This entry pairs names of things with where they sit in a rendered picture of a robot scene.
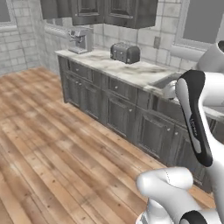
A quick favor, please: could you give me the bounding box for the dark grey toaster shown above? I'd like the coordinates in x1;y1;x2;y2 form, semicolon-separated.
109;41;141;65

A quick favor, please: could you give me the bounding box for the grey panel under sink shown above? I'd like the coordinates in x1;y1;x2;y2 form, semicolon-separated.
151;95;187;125

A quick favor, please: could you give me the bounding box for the silver coffee machine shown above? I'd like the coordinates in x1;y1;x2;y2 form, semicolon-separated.
67;26;95;55

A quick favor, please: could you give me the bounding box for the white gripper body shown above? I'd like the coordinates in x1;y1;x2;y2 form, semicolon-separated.
162;80;179;101

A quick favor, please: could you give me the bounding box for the grey framed window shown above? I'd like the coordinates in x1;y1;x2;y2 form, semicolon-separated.
170;0;224;60
0;0;18;32

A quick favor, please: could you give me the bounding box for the grey sink basin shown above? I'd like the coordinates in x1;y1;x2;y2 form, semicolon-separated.
148;72;184;90

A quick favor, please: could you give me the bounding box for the grey base cabinet door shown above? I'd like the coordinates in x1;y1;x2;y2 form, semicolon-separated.
82;81;103;121
64;73;85;109
174;124;212;192
136;108;176;161
105;93;137;139

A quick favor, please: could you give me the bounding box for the grey drawer front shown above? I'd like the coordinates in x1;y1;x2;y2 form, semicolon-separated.
68;60;95;83
108;76;138;103

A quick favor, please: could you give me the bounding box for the grey wall socket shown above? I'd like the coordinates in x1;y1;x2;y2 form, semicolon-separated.
153;36;162;50

